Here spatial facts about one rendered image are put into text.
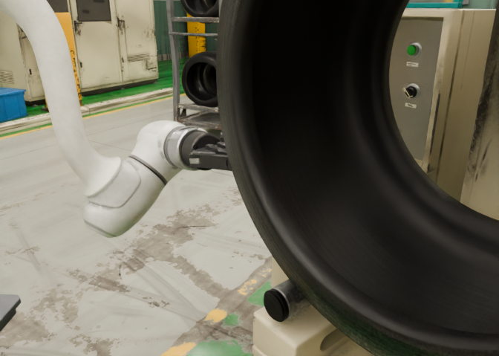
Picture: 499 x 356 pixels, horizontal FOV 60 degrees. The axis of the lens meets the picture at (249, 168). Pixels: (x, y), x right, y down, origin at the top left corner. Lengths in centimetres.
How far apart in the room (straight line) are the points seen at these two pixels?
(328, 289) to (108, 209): 53
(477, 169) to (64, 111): 72
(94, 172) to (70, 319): 132
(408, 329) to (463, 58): 80
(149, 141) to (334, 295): 57
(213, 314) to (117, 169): 124
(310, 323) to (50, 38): 65
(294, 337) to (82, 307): 166
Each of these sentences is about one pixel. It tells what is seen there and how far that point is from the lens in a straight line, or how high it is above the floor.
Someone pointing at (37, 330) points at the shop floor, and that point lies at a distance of 214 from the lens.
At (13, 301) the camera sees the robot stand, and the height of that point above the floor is 65.
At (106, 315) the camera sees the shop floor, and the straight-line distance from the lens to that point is 211.
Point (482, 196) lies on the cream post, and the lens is 80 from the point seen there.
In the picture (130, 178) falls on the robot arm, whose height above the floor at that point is 95.
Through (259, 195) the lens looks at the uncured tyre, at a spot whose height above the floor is 106.
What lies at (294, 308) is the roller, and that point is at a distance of 60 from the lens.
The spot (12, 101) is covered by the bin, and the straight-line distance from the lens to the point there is 595.
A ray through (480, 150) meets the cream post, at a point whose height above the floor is 106.
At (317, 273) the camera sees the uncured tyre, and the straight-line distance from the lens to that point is 51.
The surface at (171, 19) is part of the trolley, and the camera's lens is 426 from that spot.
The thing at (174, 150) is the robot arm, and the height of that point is 101.
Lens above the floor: 128
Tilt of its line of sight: 21 degrees down
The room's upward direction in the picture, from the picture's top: straight up
